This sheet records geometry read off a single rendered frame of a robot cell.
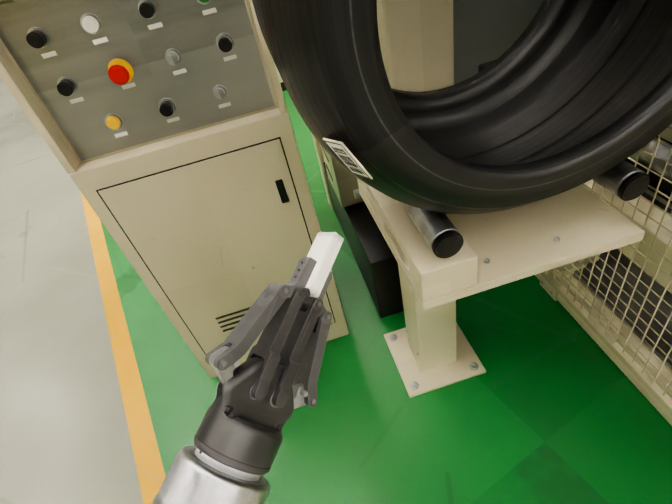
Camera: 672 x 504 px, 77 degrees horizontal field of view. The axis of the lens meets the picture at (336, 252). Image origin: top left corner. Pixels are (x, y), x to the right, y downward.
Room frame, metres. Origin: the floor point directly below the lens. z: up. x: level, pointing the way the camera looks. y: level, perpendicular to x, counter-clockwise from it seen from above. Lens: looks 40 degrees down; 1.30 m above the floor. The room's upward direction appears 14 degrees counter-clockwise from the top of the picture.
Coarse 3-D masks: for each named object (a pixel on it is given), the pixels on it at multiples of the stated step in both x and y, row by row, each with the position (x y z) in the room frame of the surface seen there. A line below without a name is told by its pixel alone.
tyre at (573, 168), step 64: (256, 0) 0.54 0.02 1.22; (320, 0) 0.41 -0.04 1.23; (576, 0) 0.72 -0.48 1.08; (640, 0) 0.65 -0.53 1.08; (320, 64) 0.42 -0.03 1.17; (512, 64) 0.72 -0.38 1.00; (576, 64) 0.68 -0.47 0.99; (640, 64) 0.57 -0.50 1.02; (320, 128) 0.44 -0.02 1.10; (384, 128) 0.41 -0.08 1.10; (448, 128) 0.69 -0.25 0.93; (512, 128) 0.65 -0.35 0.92; (576, 128) 0.57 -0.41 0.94; (640, 128) 0.43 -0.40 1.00; (384, 192) 0.45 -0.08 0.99; (448, 192) 0.42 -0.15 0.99; (512, 192) 0.42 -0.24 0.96
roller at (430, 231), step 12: (420, 216) 0.48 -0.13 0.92; (432, 216) 0.47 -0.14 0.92; (444, 216) 0.47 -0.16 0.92; (420, 228) 0.47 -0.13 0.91; (432, 228) 0.45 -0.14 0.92; (444, 228) 0.44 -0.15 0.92; (432, 240) 0.43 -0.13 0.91; (444, 240) 0.42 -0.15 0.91; (456, 240) 0.42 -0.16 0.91; (444, 252) 0.42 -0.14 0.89; (456, 252) 0.42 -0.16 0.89
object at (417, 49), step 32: (384, 0) 0.80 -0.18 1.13; (416, 0) 0.80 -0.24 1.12; (448, 0) 0.80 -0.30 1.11; (384, 32) 0.80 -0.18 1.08; (416, 32) 0.80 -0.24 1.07; (448, 32) 0.80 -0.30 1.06; (384, 64) 0.82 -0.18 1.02; (416, 64) 0.80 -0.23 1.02; (448, 64) 0.80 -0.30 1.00; (416, 320) 0.80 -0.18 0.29; (448, 320) 0.80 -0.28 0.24; (416, 352) 0.83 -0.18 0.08; (448, 352) 0.80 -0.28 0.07
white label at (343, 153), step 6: (324, 138) 0.44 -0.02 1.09; (330, 144) 0.44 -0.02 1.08; (336, 144) 0.42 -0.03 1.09; (342, 144) 0.41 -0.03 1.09; (336, 150) 0.43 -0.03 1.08; (342, 150) 0.42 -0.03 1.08; (348, 150) 0.41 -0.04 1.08; (342, 156) 0.43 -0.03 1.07; (348, 156) 0.42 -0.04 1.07; (354, 156) 0.41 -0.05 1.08; (348, 162) 0.43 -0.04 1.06; (354, 162) 0.42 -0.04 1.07; (348, 168) 0.44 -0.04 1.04; (354, 168) 0.43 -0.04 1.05; (360, 168) 0.41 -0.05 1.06; (360, 174) 0.43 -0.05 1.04; (366, 174) 0.41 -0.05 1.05
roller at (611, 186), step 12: (612, 168) 0.48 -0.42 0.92; (624, 168) 0.47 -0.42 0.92; (636, 168) 0.46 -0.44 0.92; (600, 180) 0.48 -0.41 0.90; (612, 180) 0.46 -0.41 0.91; (624, 180) 0.45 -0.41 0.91; (636, 180) 0.44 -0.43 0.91; (648, 180) 0.44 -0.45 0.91; (612, 192) 0.46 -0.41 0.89; (624, 192) 0.44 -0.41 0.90; (636, 192) 0.44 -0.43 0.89
